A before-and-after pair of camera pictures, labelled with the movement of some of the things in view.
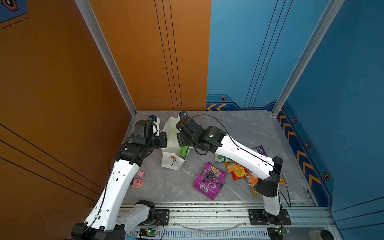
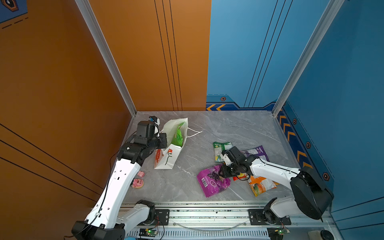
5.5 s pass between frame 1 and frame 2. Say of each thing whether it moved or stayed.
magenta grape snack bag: moved
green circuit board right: stayed
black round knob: stayed
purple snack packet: stayed
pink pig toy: stayed
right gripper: moved
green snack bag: moved
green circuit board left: stayed
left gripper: stayed
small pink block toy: stayed
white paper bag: moved
